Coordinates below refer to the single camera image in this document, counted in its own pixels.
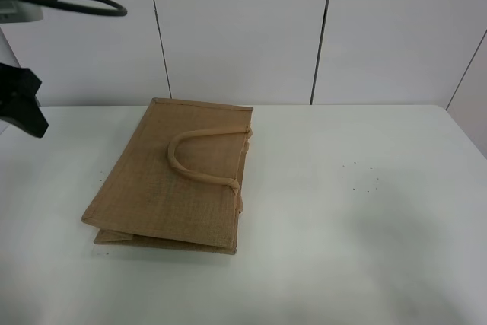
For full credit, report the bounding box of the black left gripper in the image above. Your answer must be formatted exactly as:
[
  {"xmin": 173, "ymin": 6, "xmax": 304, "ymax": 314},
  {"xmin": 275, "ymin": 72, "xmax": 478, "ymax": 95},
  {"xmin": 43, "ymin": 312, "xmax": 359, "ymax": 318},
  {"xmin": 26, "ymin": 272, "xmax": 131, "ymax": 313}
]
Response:
[{"xmin": 1, "ymin": 63, "xmax": 49, "ymax": 138}]

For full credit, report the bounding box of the brown linen bag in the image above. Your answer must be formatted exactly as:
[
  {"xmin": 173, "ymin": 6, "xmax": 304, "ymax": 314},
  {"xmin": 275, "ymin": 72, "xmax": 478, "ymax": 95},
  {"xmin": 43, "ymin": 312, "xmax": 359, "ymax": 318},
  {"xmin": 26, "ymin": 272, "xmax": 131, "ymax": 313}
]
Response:
[{"xmin": 81, "ymin": 98, "xmax": 253, "ymax": 255}]

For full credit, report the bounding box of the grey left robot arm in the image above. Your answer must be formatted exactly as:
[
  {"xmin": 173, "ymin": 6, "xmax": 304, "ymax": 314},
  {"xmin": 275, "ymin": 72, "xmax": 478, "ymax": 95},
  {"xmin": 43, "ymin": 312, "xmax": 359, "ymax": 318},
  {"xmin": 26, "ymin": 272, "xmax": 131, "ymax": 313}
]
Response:
[{"xmin": 1, "ymin": 0, "xmax": 49, "ymax": 139}]

